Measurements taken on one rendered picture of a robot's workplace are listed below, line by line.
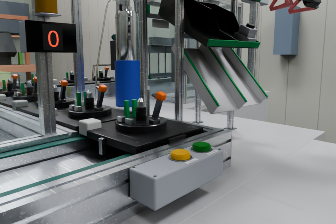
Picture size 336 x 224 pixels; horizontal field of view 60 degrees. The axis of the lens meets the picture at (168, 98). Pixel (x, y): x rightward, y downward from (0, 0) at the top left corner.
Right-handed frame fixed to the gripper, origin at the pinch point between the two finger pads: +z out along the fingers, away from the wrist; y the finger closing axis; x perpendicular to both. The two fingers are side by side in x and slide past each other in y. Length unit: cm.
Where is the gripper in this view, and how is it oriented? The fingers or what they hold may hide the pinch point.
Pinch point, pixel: (282, 9)
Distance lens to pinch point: 100.0
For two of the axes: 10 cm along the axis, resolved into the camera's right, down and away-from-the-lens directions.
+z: -5.2, 3.2, 7.9
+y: -8.2, 0.7, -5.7
